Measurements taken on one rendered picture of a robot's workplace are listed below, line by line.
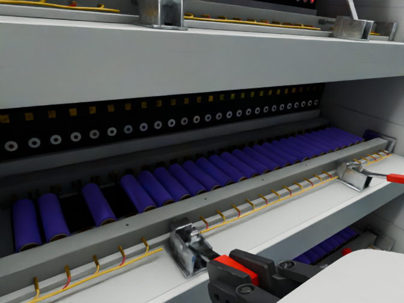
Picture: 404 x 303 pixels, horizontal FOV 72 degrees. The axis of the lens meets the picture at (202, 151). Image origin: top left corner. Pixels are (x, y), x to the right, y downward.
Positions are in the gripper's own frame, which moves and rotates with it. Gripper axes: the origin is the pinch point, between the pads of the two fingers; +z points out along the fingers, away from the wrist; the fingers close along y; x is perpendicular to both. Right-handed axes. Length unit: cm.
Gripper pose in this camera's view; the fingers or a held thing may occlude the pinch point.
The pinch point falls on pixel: (243, 284)
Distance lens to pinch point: 20.2
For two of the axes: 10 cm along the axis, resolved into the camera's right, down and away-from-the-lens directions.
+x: -2.1, -9.8, -0.2
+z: -5.2, 0.9, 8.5
